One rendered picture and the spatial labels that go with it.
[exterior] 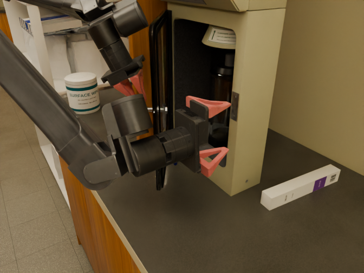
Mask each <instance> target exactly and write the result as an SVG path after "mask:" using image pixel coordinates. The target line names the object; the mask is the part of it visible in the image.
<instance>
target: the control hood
mask: <svg viewBox="0 0 364 273"><path fill-rule="evenodd" d="M161 1H166V2H173V3H181V4H188V5H196V6H200V7H207V8H215V9H222V10H230V11H237V12H243V11H246V10H247V9H248V2H249V0H203V1H204V2H205V3H206V5H205V4H198V3H190V2H182V1H174V0H161Z"/></svg>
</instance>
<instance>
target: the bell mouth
mask: <svg viewBox="0 0 364 273"><path fill-rule="evenodd" d="M202 42H203V43H204V44H205V45H207V46H211V47H215V48H222V49H236V34H235V32H234V31H233V30H232V29H229V28H224V27H219V26H216V25H211V24H209V26H208V29H207V31H206V33H205V35H204V37H203V39H202Z"/></svg>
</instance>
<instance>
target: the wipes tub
mask: <svg viewBox="0 0 364 273"><path fill-rule="evenodd" d="M64 81H65V84H66V90H67V95H68V101H69V106H70V107H71V108H72V110H73V111H74V112H75V113H76V114H90V113H94V112H96V111H98V110H99V109H100V99H99V91H98V83H97V78H96V75H95V74H94V73H88V72H80V73H73V74H69V75H67V76H66V77H65V78H64Z"/></svg>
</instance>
